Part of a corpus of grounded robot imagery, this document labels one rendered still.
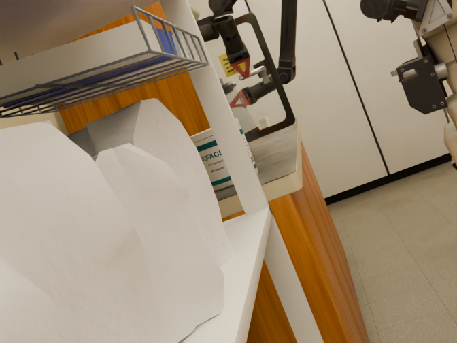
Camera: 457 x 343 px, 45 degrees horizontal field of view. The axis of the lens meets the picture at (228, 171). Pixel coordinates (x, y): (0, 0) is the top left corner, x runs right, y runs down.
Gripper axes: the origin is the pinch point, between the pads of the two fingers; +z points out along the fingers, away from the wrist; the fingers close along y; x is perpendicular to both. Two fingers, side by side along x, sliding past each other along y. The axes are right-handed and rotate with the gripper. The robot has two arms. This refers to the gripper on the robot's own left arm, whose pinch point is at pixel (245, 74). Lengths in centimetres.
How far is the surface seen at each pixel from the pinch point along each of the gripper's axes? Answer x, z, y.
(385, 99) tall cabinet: 103, 174, -257
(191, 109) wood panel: -20.3, 1.8, 5.6
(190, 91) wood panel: -18.6, -3.2, 3.4
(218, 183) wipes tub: -15, 1, 56
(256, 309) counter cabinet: -16, 19, 82
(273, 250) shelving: -7, -3, 91
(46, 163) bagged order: -16, -53, 132
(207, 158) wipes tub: -16, -5, 53
